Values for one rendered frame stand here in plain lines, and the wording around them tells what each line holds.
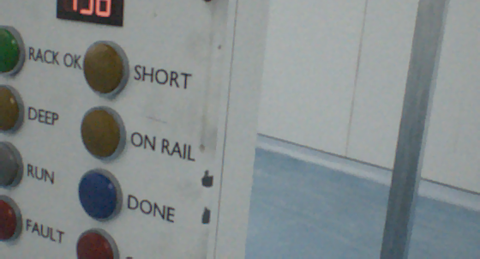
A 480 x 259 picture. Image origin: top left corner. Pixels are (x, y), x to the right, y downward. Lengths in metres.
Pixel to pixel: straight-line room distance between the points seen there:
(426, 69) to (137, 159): 1.16
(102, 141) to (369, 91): 3.72
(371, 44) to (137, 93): 3.71
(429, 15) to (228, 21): 1.16
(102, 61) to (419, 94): 1.18
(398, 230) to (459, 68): 2.35
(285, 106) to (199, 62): 4.11
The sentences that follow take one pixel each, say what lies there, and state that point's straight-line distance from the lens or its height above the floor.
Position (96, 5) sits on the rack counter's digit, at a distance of 0.32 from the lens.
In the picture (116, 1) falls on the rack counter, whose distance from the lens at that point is 0.31.
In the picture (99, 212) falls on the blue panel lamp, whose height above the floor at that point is 0.98.
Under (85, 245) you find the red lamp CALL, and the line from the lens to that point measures 0.34.
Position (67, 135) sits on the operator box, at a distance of 0.35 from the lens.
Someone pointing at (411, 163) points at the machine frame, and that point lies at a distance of 1.46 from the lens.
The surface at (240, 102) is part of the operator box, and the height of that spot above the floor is 1.05.
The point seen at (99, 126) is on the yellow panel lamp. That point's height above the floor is 1.03.
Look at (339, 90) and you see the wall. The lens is 4.11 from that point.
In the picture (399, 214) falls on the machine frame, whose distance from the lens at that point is 1.50.
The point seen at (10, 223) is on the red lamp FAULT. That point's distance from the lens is 0.39.
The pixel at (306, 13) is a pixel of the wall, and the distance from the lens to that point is 4.26.
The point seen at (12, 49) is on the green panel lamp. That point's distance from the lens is 0.36.
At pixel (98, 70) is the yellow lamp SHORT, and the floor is 1.06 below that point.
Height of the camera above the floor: 1.10
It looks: 12 degrees down
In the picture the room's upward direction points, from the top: 5 degrees clockwise
